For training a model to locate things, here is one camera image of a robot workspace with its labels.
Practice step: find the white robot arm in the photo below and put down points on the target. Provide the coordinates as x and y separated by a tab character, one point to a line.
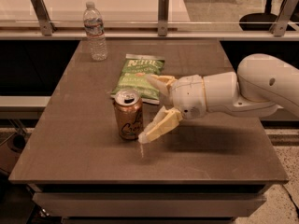
260	85

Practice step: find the clear plastic water bottle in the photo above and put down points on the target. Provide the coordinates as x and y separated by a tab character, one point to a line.
94	28

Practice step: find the green chips bag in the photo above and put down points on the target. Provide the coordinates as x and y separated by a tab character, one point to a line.
133	76

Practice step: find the black office chair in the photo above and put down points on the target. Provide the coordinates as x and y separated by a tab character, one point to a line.
258	21

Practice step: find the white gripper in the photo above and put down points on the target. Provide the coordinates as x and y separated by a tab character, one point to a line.
188	95

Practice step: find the right metal railing bracket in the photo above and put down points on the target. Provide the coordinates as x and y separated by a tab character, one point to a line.
279	26

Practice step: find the left metal railing bracket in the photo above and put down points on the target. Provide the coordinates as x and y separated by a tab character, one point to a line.
45	24

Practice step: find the orange soda can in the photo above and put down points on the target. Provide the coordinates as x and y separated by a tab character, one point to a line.
128	108

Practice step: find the middle metal railing bracket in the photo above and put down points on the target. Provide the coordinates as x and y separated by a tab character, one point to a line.
163	11

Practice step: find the metal railing bracket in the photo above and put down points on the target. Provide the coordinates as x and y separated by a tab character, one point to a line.
279	26
45	24
163	11

